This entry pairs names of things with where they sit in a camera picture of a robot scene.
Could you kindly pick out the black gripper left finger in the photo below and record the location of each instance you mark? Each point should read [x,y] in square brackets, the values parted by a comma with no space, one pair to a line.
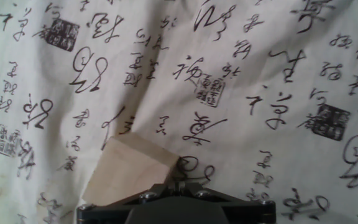
[110,211]

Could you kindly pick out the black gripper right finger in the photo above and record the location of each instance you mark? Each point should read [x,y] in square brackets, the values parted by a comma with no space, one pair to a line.
[247,211]

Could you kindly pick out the light wooden cube block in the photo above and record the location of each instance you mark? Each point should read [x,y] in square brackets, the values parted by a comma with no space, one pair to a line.
[126,169]

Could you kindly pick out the beige calligraphy print tablecloth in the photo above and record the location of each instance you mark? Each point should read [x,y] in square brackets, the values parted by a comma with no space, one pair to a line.
[228,77]

